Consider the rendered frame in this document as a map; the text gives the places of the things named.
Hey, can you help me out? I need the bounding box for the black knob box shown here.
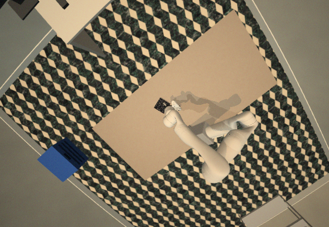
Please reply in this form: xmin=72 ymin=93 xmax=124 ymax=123
xmin=154 ymin=98 xmax=170 ymax=113

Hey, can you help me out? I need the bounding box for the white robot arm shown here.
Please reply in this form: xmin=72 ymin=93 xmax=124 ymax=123
xmin=163 ymin=100 xmax=258 ymax=183

